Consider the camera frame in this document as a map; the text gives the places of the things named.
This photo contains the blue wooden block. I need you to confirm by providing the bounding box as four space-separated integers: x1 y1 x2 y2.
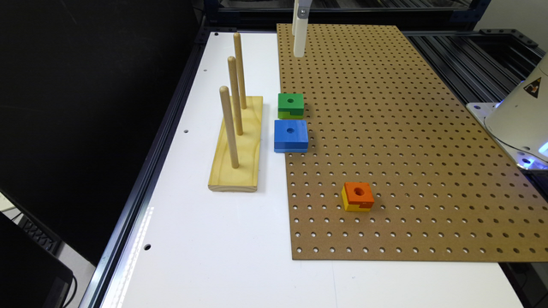
274 120 308 153

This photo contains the orange and yellow wooden block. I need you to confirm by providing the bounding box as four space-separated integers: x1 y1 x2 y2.
342 182 375 212

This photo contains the black monitor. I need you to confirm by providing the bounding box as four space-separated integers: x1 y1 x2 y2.
0 215 72 308

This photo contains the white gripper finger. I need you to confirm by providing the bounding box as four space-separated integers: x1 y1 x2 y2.
292 0 297 36
294 0 308 57

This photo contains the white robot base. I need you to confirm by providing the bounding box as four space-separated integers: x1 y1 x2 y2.
467 57 547 172

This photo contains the black aluminium table frame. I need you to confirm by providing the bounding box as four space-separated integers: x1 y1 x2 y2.
80 3 547 307

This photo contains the rear wooden peg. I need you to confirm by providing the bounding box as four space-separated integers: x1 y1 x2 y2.
233 32 247 110

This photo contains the middle wooden peg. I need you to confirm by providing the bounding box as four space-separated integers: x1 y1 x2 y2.
228 56 243 135

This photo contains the front wooden peg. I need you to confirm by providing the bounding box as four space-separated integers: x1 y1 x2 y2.
219 86 239 169

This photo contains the wooden peg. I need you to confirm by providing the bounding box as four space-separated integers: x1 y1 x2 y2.
228 56 243 135
219 86 239 169
233 32 247 110

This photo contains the green wooden block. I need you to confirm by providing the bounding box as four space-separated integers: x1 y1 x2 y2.
277 93 304 119

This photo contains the wooden peg base board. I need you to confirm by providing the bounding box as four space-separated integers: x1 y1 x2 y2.
208 96 263 193

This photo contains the brown perforated pegboard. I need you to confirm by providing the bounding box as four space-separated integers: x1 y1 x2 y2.
277 24 547 262

